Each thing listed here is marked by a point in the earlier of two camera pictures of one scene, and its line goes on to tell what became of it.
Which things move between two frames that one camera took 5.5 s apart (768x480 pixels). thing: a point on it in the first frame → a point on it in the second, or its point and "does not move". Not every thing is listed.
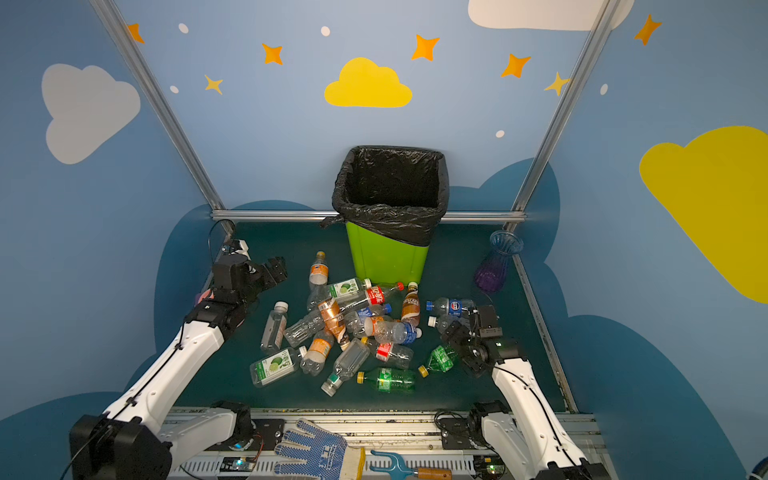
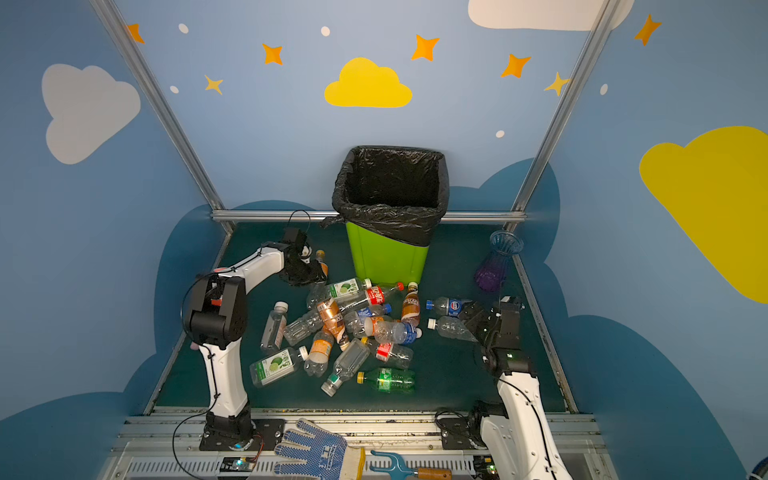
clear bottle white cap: (442, 322) does not move
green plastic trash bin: (385, 260) does not move
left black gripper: (264, 273) → (306, 272)
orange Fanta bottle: (319, 270) does not move
